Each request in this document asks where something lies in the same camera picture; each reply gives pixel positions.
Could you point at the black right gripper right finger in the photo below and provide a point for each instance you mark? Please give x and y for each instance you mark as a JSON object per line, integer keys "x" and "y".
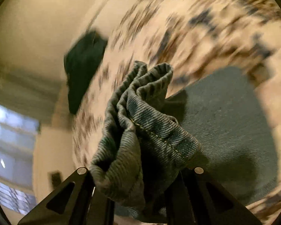
{"x": 195, "y": 198}

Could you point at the blue denim pants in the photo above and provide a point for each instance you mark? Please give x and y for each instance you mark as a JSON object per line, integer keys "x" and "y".
{"x": 216, "y": 123}

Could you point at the bright window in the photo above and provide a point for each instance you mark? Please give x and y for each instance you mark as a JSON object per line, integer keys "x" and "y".
{"x": 17, "y": 140}

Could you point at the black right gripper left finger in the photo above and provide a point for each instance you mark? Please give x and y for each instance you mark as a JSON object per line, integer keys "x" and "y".
{"x": 75, "y": 201}

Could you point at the white brown patterned bedspread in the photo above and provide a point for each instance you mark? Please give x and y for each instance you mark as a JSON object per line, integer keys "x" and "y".
{"x": 196, "y": 37}

